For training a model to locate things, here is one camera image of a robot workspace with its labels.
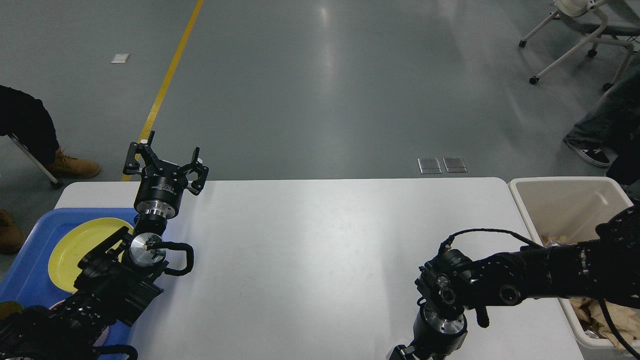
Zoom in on white floor marker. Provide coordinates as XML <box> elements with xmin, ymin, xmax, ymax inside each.
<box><xmin>110</xmin><ymin>54</ymin><xmax>130</xmax><ymax>64</ymax></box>

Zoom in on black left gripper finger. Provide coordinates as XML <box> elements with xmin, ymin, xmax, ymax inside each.
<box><xmin>173</xmin><ymin>146</ymin><xmax>210</xmax><ymax>196</ymax></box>
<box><xmin>123</xmin><ymin>131</ymin><xmax>173</xmax><ymax>180</ymax></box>

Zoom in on metal floor socket plates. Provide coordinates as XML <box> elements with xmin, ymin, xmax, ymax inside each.
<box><xmin>417</xmin><ymin>156</ymin><xmax>468</xmax><ymax>174</ymax></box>

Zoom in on blue plastic tray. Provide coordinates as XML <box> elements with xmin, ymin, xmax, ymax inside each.
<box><xmin>1</xmin><ymin>208</ymin><xmax>145</xmax><ymax>360</ymax></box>

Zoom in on beige plastic bin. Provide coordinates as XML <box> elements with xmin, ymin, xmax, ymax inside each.
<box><xmin>508</xmin><ymin>177</ymin><xmax>640</xmax><ymax>351</ymax></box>

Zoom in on yellow plate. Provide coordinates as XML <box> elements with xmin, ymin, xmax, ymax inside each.
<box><xmin>47</xmin><ymin>218</ymin><xmax>134</xmax><ymax>294</ymax></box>

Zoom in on person in black clothes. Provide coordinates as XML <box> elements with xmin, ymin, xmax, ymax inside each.
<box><xmin>0</xmin><ymin>85</ymin><xmax>102</xmax><ymax>254</ymax></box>

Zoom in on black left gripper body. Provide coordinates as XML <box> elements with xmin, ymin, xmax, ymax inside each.
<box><xmin>134</xmin><ymin>173</ymin><xmax>189</xmax><ymax>220</ymax></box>

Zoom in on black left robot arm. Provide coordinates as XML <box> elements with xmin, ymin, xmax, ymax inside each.
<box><xmin>1</xmin><ymin>131</ymin><xmax>210</xmax><ymax>360</ymax></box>

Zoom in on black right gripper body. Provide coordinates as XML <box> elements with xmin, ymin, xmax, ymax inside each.
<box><xmin>413</xmin><ymin>303</ymin><xmax>467</xmax><ymax>358</ymax></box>

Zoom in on office chair base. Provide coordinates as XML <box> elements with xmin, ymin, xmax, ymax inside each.
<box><xmin>518</xmin><ymin>0</ymin><xmax>640</xmax><ymax>92</ymax></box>

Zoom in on white chair leg at left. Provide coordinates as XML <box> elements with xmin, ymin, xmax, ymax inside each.
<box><xmin>7</xmin><ymin>133</ymin><xmax>64</xmax><ymax>189</ymax></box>

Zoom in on person in grey trousers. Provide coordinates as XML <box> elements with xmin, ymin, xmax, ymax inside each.
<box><xmin>563</xmin><ymin>60</ymin><xmax>640</xmax><ymax>169</ymax></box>

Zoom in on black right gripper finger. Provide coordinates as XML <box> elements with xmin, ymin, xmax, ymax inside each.
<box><xmin>389</xmin><ymin>344</ymin><xmax>420</xmax><ymax>360</ymax></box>

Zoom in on dark green mug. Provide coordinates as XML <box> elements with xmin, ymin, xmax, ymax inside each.
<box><xmin>0</xmin><ymin>300</ymin><xmax>24</xmax><ymax>321</ymax></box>

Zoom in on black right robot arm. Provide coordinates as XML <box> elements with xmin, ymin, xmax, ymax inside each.
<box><xmin>386</xmin><ymin>204</ymin><xmax>640</xmax><ymax>360</ymax></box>

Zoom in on brown paper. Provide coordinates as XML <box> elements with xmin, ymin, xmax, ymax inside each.
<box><xmin>569</xmin><ymin>298</ymin><xmax>640</xmax><ymax>351</ymax></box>

